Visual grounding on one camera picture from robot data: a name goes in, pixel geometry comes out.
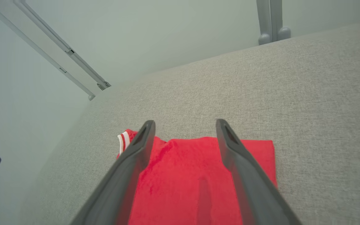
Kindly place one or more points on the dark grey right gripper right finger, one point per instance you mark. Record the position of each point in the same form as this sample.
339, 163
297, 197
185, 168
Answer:
252, 187

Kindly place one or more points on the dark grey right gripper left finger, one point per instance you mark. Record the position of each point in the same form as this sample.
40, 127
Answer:
127, 175

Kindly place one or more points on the red jersey with striped trim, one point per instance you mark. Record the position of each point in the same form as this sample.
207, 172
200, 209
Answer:
183, 175

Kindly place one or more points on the grey metal frame rail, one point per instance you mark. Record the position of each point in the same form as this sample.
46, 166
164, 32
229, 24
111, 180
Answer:
69, 51

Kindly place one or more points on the grey metal double post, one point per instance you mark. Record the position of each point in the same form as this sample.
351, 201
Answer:
264, 18

